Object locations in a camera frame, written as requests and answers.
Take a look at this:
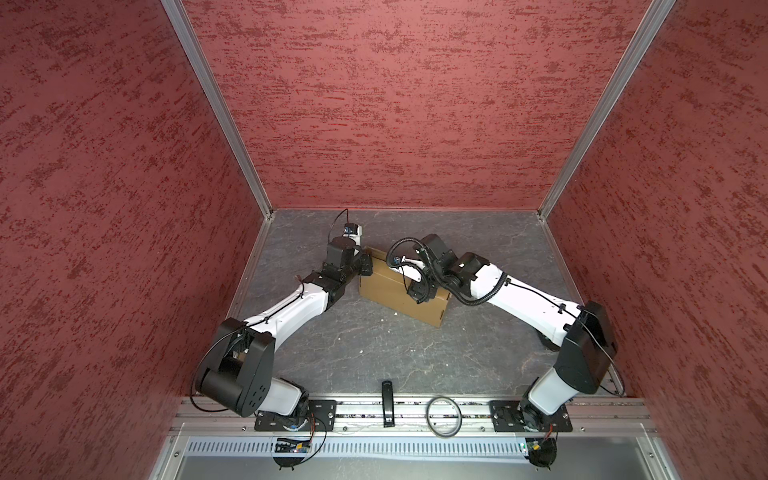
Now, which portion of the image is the brown cardboard box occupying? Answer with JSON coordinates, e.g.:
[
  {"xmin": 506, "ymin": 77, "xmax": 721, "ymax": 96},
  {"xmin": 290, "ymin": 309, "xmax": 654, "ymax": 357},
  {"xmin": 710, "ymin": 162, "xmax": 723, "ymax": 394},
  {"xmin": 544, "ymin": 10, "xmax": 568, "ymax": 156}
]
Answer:
[{"xmin": 360, "ymin": 248, "xmax": 451, "ymax": 328}]

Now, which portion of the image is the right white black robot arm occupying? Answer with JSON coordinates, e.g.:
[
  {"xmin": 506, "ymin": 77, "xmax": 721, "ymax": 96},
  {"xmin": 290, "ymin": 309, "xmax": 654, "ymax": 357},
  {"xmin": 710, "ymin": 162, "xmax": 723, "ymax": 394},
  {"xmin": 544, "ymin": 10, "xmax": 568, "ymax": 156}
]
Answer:
[{"xmin": 387, "ymin": 249, "xmax": 617, "ymax": 432}]

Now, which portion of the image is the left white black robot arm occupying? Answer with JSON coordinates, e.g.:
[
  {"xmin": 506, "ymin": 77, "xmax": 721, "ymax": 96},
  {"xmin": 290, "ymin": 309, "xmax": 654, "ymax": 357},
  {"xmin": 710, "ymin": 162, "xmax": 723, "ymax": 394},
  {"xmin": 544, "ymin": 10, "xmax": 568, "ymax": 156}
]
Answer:
[{"xmin": 190, "ymin": 223, "xmax": 373, "ymax": 429}]

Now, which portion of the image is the black calculator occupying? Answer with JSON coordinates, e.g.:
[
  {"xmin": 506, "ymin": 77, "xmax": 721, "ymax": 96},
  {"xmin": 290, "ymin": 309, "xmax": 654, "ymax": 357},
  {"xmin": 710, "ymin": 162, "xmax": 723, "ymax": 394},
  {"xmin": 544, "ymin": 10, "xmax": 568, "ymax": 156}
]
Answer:
[{"xmin": 537, "ymin": 332, "xmax": 560, "ymax": 353}]

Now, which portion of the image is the left circuit board connector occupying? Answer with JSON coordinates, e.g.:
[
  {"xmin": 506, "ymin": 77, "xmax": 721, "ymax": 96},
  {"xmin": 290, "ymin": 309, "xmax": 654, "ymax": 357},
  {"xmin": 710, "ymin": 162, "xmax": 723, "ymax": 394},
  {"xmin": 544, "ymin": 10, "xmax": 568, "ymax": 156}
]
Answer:
[{"xmin": 272, "ymin": 437, "xmax": 313, "ymax": 470}]

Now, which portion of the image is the circuit board connector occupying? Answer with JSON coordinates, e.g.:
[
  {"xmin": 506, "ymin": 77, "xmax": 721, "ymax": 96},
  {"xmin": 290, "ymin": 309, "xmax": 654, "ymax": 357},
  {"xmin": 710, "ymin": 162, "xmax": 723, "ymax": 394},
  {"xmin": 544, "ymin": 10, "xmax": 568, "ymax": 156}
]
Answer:
[
  {"xmin": 526, "ymin": 438, "xmax": 558, "ymax": 469},
  {"xmin": 272, "ymin": 437, "xmax": 313, "ymax": 470}
]

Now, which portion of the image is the right circuit board connector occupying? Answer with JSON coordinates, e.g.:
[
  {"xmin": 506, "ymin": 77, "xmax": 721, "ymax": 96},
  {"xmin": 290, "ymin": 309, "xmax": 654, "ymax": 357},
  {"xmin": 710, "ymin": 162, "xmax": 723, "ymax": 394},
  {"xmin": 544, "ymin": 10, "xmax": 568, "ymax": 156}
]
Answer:
[{"xmin": 526, "ymin": 438, "xmax": 558, "ymax": 469}]

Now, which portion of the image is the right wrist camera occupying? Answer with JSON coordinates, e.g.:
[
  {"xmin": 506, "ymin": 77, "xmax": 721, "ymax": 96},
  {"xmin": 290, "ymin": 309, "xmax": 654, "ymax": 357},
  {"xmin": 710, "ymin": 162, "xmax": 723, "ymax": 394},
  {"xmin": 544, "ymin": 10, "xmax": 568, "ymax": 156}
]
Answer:
[{"xmin": 420, "ymin": 234, "xmax": 458, "ymax": 270}]

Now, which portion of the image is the black cable ring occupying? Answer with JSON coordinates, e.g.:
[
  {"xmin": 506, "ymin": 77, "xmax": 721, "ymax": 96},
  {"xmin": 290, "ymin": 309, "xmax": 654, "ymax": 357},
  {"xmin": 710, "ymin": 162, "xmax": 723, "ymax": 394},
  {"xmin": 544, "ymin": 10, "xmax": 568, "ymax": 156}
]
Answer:
[{"xmin": 425, "ymin": 395, "xmax": 464, "ymax": 438}]

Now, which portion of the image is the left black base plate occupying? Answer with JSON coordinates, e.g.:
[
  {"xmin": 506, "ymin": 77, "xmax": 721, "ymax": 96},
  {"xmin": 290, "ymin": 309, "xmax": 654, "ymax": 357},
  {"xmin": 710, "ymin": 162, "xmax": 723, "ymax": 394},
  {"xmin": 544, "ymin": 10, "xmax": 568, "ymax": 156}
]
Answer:
[{"xmin": 254, "ymin": 399, "xmax": 337, "ymax": 433}]

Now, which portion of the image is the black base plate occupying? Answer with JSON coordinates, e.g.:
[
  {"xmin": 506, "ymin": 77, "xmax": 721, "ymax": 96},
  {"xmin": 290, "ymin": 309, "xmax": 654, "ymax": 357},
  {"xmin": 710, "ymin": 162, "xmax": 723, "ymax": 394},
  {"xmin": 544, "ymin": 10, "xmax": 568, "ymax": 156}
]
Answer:
[
  {"xmin": 489, "ymin": 400, "xmax": 573, "ymax": 434},
  {"xmin": 254, "ymin": 399, "xmax": 337, "ymax": 433}
]

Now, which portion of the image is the black handle bar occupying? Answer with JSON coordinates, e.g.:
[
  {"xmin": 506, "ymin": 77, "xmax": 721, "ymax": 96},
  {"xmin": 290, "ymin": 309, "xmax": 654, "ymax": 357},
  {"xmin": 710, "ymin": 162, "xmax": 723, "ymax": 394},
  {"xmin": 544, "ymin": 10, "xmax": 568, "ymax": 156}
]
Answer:
[{"xmin": 381, "ymin": 380, "xmax": 395, "ymax": 428}]

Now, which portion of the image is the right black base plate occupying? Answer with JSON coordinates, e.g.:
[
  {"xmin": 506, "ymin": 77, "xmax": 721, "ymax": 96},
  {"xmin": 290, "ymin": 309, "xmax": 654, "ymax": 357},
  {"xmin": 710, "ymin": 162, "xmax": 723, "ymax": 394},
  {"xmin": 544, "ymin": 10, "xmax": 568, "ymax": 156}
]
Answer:
[{"xmin": 489, "ymin": 400, "xmax": 573, "ymax": 434}]

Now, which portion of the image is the aluminium frame rail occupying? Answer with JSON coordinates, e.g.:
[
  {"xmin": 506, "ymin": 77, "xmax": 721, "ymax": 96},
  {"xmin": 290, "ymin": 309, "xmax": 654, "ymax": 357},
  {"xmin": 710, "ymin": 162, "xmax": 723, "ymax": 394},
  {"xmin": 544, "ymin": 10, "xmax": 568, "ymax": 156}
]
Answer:
[{"xmin": 170, "ymin": 394, "xmax": 659, "ymax": 438}]

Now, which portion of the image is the white perforated cable duct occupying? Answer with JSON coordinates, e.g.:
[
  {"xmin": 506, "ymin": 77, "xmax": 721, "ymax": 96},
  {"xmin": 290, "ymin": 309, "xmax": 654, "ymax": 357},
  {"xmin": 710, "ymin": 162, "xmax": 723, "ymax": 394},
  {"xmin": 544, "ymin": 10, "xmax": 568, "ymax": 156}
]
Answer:
[{"xmin": 184, "ymin": 436, "xmax": 527, "ymax": 463}]

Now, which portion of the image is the left aluminium corner post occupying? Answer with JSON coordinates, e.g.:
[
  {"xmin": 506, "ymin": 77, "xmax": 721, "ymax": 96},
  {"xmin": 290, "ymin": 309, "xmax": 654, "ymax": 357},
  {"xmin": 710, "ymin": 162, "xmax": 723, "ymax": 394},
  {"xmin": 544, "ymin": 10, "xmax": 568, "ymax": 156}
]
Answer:
[{"xmin": 161, "ymin": 0, "xmax": 274, "ymax": 221}]

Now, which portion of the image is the aluminium corner post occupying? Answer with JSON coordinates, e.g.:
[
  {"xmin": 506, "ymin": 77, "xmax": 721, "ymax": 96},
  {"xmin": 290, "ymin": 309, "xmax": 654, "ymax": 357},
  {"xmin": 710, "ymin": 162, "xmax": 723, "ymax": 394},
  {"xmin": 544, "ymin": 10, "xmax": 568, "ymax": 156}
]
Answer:
[
  {"xmin": 538, "ymin": 0, "xmax": 676, "ymax": 223},
  {"xmin": 161, "ymin": 0, "xmax": 274, "ymax": 221}
]

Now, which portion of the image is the right aluminium corner post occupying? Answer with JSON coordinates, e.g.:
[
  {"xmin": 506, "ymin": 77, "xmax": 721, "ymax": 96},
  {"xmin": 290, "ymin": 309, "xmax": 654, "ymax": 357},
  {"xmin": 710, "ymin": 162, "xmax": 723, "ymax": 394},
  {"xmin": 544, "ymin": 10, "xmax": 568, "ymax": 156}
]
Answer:
[{"xmin": 538, "ymin": 0, "xmax": 676, "ymax": 223}]

